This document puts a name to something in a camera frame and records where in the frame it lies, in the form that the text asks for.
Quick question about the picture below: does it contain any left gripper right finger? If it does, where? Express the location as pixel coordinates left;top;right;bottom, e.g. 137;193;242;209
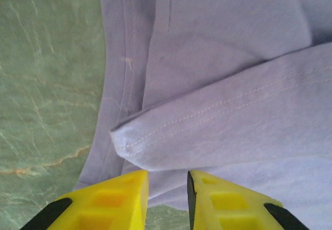
186;169;311;230

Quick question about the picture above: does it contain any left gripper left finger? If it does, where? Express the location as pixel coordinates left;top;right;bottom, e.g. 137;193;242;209
19;169;150;230

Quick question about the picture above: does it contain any purple t-shirt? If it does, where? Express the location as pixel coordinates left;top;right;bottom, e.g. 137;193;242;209
76;0;332;230

